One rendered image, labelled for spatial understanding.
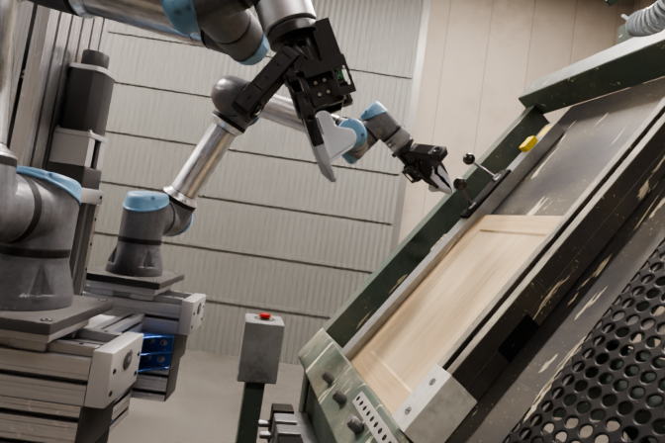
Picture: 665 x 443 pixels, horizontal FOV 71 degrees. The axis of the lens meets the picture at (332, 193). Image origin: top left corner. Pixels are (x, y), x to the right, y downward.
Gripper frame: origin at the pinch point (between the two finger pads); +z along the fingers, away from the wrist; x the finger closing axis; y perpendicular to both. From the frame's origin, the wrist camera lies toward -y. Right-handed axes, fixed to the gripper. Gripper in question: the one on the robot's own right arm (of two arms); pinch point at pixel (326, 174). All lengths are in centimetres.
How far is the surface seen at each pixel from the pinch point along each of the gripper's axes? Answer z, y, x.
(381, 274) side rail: 29, 11, 93
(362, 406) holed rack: 45, -7, 37
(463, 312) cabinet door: 35, 21, 42
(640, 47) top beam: -10, 92, 54
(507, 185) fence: 14, 54, 75
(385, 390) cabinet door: 45, -1, 42
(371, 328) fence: 38, 1, 68
